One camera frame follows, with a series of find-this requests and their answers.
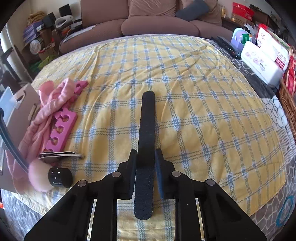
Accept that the black nail file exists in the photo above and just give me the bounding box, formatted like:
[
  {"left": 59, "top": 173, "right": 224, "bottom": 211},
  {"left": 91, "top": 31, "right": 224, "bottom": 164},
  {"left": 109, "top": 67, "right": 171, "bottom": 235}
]
[{"left": 134, "top": 91, "right": 156, "bottom": 220}]

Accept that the pink toe separator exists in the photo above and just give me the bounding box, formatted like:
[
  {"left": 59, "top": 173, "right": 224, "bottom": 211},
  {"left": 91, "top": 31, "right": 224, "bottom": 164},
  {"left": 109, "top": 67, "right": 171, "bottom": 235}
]
[
  {"left": 62, "top": 81, "right": 89, "bottom": 109},
  {"left": 45, "top": 108, "right": 77, "bottom": 152}
]

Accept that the metal nail clipper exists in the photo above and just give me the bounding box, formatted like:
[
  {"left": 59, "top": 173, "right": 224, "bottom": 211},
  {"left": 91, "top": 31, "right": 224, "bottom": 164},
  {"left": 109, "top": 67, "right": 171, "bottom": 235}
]
[{"left": 38, "top": 151, "right": 84, "bottom": 164}]

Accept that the pink powder brush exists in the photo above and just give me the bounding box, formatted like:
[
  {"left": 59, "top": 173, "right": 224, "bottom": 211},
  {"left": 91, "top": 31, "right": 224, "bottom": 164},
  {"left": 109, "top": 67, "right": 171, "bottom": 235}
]
[{"left": 28, "top": 159, "right": 73, "bottom": 192}]

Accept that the pink towel headband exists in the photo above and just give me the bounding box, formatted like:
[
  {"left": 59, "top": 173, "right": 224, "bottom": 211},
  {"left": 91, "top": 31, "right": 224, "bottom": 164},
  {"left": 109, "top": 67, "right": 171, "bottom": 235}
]
[{"left": 6, "top": 78, "right": 76, "bottom": 194}]

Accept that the grey nail file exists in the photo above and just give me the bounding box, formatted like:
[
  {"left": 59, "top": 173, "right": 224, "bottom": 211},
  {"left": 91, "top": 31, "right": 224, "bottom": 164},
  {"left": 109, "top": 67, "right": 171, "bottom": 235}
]
[{"left": 0, "top": 108, "right": 29, "bottom": 173}]

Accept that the clear plastic storage case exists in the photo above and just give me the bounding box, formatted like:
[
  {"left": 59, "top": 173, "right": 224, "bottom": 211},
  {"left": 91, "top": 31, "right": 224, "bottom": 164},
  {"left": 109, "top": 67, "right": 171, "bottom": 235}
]
[{"left": 0, "top": 87, "right": 17, "bottom": 123}]

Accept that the yellow plaid tablecloth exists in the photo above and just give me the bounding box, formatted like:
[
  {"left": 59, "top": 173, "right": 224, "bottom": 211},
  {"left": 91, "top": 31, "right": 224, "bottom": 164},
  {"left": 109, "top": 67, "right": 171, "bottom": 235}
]
[{"left": 14, "top": 34, "right": 287, "bottom": 241}]

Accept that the white cardboard box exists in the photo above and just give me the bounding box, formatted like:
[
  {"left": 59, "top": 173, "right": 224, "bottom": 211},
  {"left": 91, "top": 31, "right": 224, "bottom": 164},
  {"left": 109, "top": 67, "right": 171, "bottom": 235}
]
[{"left": 1, "top": 83, "right": 40, "bottom": 193}]

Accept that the wicker basket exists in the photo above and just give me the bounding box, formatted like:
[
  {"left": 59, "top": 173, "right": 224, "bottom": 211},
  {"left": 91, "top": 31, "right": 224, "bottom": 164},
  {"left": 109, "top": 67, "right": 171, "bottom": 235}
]
[{"left": 279, "top": 79, "right": 296, "bottom": 141}]

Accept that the paper sheet on sofa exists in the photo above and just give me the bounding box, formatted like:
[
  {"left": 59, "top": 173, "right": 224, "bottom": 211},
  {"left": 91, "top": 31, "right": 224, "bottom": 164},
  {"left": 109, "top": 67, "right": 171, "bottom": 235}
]
[{"left": 62, "top": 25, "right": 96, "bottom": 43}]

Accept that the purple white bottle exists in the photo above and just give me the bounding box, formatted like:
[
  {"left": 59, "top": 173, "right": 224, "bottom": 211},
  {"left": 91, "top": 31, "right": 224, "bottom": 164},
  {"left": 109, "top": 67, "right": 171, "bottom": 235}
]
[{"left": 230, "top": 28, "right": 246, "bottom": 52}]

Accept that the white nail lamp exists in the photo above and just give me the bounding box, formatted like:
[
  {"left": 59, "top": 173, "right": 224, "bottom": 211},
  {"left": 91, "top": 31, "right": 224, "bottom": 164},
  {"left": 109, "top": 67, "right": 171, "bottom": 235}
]
[{"left": 241, "top": 41, "right": 283, "bottom": 88}]

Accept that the brown sofa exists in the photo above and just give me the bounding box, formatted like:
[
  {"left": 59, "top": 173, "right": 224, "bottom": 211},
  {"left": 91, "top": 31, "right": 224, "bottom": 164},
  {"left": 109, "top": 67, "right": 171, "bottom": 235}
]
[{"left": 60, "top": 0, "right": 233, "bottom": 54}]

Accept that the grey blue cushion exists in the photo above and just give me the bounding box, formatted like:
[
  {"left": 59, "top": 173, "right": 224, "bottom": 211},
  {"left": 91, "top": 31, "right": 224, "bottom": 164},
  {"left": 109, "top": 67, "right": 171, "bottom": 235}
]
[{"left": 176, "top": 0, "right": 210, "bottom": 22}]

